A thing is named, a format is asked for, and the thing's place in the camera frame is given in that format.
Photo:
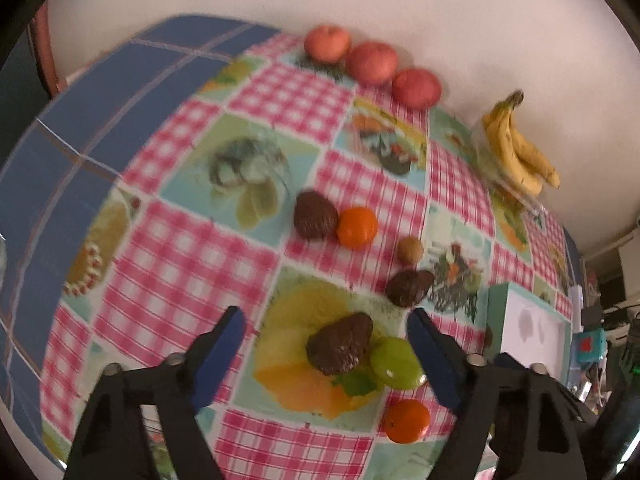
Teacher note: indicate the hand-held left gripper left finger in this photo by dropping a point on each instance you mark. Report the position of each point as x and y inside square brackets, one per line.
[220, 355]

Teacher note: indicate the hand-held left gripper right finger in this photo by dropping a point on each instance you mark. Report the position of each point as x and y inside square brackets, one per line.
[435, 355]

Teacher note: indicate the green round fruit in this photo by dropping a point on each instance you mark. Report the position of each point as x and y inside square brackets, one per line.
[395, 363]

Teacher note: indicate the orange mandarin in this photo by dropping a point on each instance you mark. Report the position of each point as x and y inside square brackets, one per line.
[356, 227]
[406, 420]

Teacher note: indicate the brown avocado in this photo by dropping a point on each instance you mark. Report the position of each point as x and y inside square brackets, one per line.
[340, 345]
[409, 287]
[313, 214]

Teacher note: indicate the white tray with teal rim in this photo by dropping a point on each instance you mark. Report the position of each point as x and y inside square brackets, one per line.
[530, 325]

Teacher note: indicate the teal box with red label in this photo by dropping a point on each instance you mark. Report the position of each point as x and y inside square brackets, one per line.
[590, 345]

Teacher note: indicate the black plug adapter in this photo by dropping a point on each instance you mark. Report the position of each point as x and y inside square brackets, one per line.
[592, 314]

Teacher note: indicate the white power strip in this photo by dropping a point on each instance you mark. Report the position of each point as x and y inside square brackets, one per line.
[576, 305]

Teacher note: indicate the checkered fruit print tablecloth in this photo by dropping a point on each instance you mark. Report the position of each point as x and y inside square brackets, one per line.
[200, 255]

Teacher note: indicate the small brown kiwi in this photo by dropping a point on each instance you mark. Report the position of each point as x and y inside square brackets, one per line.
[411, 250]

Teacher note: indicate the yellow banana bunch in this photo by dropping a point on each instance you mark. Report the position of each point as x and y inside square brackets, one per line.
[515, 152]

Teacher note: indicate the red apple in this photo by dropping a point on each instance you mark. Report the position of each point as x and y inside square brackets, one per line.
[416, 88]
[372, 62]
[327, 43]

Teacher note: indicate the reddish wooden chair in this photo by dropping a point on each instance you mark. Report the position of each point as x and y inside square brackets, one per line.
[46, 50]

